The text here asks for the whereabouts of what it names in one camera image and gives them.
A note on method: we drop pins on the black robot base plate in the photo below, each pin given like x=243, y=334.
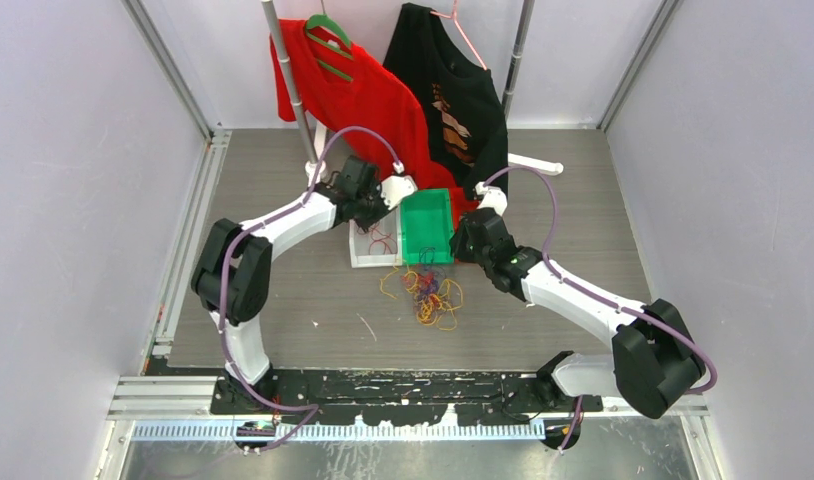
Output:
x=408, y=398

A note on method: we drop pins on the green plastic bin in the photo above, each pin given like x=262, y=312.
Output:
x=427, y=226

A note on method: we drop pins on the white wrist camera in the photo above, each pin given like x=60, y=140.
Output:
x=491, y=197
x=395, y=188

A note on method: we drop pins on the pink clothes hanger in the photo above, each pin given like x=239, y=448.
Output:
x=453, y=16

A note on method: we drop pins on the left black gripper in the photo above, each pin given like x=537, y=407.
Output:
x=367, y=223

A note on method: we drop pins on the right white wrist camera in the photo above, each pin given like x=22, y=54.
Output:
x=491, y=197

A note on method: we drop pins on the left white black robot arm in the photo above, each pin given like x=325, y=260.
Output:
x=233, y=273

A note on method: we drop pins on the metal clothes rack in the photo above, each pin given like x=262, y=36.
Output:
x=314, y=143

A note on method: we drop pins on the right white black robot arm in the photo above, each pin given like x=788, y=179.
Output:
x=652, y=360

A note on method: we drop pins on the red plastic bin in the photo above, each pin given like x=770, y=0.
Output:
x=460, y=204

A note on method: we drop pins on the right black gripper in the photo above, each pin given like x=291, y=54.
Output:
x=460, y=251

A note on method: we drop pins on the black printed t-shirt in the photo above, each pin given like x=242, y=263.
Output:
x=466, y=124

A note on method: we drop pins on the red t-shirt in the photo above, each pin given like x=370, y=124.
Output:
x=361, y=92

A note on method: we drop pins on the white plastic bin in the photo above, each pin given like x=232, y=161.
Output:
x=378, y=248

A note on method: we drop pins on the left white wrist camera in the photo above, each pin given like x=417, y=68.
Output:
x=395, y=188

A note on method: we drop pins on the green clothes hanger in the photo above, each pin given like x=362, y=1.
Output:
x=331, y=46

